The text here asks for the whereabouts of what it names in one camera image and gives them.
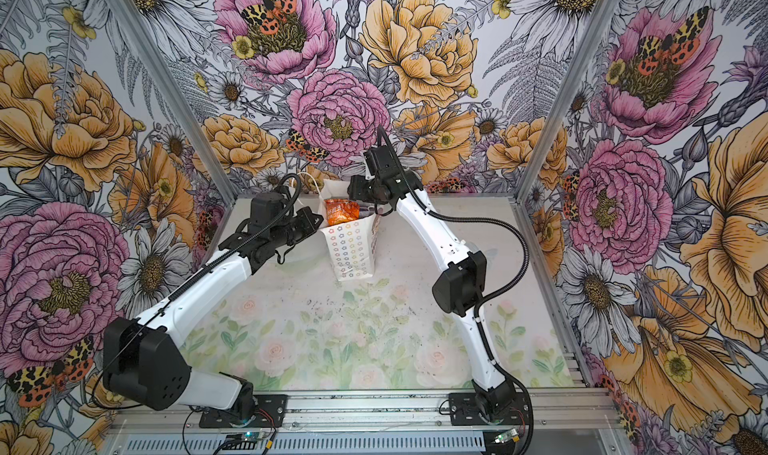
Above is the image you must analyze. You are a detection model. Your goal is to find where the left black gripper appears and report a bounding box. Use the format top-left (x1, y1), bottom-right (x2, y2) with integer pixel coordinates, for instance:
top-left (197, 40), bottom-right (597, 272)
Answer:
top-left (271, 206), bottom-right (323, 247)

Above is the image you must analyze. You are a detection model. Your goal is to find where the orange snack packet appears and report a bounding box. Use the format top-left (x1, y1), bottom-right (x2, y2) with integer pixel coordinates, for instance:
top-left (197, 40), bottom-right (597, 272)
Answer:
top-left (324, 199), bottom-right (360, 226)

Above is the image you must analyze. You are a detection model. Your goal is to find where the white paper bag with dots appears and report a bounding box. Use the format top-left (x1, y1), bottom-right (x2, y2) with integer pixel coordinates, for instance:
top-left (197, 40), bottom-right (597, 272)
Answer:
top-left (299, 171), bottom-right (380, 282)

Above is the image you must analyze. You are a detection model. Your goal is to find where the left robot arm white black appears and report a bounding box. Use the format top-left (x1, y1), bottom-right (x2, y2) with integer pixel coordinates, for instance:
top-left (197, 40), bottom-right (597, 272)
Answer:
top-left (101, 188), bottom-right (323, 422)

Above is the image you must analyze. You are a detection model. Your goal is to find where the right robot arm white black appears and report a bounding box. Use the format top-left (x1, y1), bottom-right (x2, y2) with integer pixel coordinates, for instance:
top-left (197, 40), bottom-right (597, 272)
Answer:
top-left (347, 146), bottom-right (517, 423)

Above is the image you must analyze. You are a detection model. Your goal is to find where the right green circuit board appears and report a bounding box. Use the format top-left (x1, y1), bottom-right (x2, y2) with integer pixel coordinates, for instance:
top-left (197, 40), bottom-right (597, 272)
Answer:
top-left (493, 428), bottom-right (520, 445)

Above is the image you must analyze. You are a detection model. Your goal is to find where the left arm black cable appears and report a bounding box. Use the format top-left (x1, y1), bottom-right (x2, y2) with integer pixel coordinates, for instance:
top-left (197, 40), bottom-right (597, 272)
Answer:
top-left (89, 172), bottom-right (304, 409)

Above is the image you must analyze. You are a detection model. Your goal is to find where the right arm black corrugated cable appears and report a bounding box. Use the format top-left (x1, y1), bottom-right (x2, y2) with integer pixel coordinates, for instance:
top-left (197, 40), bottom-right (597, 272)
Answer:
top-left (374, 126), bottom-right (532, 324)

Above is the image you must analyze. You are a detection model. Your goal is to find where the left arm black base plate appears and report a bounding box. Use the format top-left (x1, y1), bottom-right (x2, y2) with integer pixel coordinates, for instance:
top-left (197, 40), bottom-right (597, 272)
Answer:
top-left (199, 394), bottom-right (288, 429)

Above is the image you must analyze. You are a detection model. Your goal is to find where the white vented cable duct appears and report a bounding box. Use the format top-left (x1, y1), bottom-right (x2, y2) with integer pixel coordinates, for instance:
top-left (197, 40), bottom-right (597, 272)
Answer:
top-left (113, 431), bottom-right (486, 454)

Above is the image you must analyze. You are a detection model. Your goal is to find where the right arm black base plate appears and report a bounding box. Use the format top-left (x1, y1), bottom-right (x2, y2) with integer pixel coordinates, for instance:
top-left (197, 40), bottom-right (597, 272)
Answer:
top-left (447, 392), bottom-right (532, 427)

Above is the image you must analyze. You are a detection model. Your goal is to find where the aluminium mounting rail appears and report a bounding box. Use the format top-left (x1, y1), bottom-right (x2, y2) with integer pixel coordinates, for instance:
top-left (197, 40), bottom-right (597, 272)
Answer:
top-left (108, 386), bottom-right (619, 435)

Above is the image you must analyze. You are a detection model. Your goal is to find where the left aluminium corner post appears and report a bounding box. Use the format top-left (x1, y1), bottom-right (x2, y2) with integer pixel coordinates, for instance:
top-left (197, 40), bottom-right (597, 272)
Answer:
top-left (105, 0), bottom-right (238, 205)

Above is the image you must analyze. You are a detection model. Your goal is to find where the aluminium corner post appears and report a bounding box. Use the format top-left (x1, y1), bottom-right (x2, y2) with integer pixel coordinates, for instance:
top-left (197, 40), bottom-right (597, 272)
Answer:
top-left (515, 0), bottom-right (620, 204)
top-left (105, 0), bottom-right (238, 205)

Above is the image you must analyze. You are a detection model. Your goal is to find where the right aluminium corner post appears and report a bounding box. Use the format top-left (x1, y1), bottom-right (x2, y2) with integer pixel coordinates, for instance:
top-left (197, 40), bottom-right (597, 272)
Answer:
top-left (515, 0), bottom-right (620, 204)

